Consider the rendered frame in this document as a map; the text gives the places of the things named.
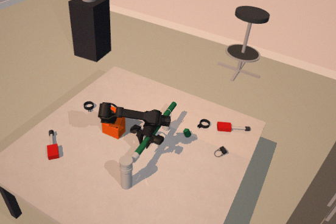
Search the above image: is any white post with cap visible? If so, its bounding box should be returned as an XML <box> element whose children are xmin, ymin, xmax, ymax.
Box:
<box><xmin>119</xmin><ymin>155</ymin><xmax>133</xmax><ymax>189</ymax></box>

